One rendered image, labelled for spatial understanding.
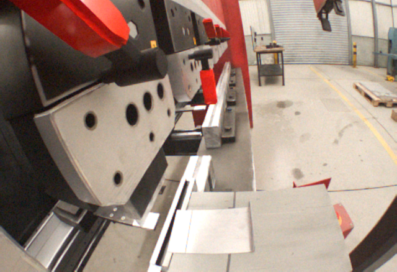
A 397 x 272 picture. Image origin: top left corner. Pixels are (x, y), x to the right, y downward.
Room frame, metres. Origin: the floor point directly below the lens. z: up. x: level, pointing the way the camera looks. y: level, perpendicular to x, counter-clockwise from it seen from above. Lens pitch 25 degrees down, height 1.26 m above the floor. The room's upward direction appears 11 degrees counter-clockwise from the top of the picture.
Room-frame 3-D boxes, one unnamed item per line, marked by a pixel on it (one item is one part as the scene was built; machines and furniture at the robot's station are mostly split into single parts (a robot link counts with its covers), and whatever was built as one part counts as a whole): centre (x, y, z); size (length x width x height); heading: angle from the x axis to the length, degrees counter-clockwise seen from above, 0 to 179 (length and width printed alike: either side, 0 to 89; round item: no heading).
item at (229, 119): (0.74, -0.14, 0.89); 0.30 x 0.05 x 0.03; 164
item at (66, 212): (0.22, 0.23, 1.01); 0.26 x 0.12 x 0.05; 74
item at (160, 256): (0.20, 0.07, 0.99); 0.20 x 0.03 x 0.03; 164
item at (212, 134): (1.39, -0.27, 0.92); 1.67 x 0.06 x 0.10; 164
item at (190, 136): (0.85, 0.28, 0.81); 0.64 x 0.08 x 0.14; 74
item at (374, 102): (2.23, -3.91, 0.07); 1.20 x 0.80 x 0.14; 153
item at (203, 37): (0.53, -0.03, 1.26); 0.15 x 0.09 x 0.17; 164
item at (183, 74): (0.34, 0.03, 1.26); 0.15 x 0.09 x 0.17; 164
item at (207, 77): (0.30, -0.02, 1.20); 0.04 x 0.02 x 0.10; 74
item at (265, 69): (4.74, -2.30, 0.75); 1.80 x 0.75 x 1.50; 155
